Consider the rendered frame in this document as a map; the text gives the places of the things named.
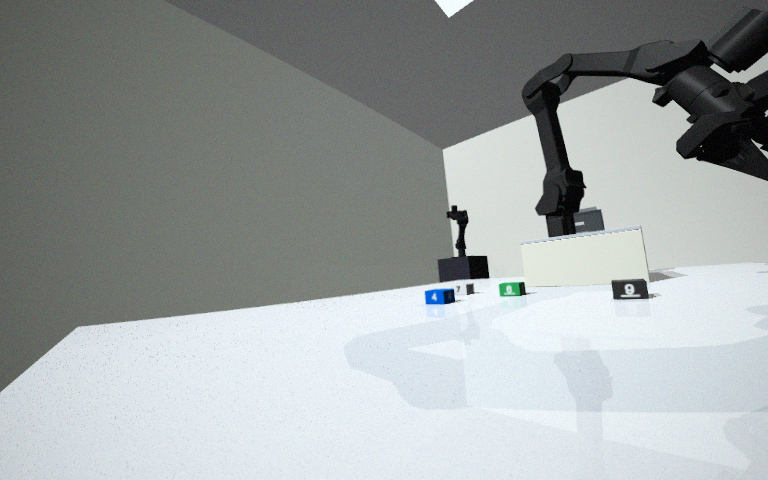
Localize green block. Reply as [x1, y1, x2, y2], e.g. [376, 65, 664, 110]
[498, 282, 526, 297]

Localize blue block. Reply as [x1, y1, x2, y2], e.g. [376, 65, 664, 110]
[425, 288, 455, 304]

